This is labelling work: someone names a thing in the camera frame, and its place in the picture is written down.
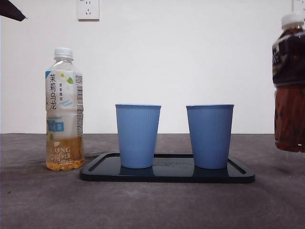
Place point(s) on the blue ribbed cup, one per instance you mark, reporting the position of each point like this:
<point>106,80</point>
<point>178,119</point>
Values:
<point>137,136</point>
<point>209,136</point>

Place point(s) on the white wall socket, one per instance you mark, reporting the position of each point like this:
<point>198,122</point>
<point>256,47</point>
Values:
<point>299,6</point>
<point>88,9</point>

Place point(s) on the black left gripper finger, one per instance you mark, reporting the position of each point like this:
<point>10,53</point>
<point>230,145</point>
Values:
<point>10,9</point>

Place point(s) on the jasmine oolong tea bottle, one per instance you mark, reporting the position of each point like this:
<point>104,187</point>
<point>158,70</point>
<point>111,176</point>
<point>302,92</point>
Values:
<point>63,107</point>

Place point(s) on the dark rectangular tray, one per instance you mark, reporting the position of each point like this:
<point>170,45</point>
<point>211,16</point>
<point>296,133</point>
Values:
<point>166,177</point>

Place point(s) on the dark oolong tea bottle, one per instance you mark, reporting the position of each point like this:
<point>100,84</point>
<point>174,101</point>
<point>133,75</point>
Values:
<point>289,114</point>

